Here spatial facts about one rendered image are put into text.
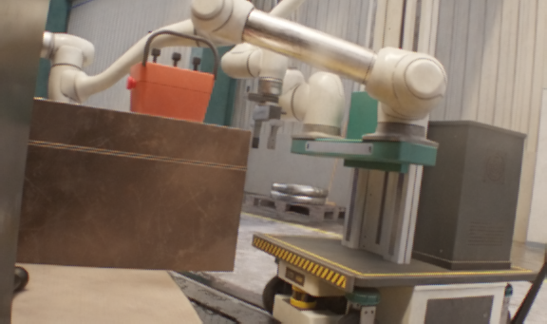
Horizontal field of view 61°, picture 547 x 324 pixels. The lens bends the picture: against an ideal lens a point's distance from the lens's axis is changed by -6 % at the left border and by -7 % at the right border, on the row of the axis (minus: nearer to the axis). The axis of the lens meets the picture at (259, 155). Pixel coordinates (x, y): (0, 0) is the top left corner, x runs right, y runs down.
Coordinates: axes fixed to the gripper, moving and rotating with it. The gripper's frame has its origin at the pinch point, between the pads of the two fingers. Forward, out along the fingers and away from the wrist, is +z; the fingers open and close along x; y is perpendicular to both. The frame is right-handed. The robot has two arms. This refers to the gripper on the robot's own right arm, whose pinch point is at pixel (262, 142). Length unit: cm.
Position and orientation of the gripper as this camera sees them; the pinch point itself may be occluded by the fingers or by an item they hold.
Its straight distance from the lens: 175.3
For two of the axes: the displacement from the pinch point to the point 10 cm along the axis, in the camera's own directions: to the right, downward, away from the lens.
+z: -1.3, 9.9, -0.1
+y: 8.9, 1.2, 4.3
